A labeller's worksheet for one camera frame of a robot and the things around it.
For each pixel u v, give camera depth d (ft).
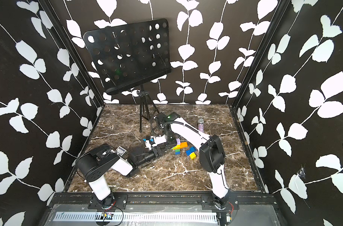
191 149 3.07
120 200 2.45
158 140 2.44
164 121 2.08
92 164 1.61
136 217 2.30
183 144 2.79
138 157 2.26
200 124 3.42
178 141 2.65
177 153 3.04
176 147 2.67
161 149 2.63
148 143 2.47
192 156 2.97
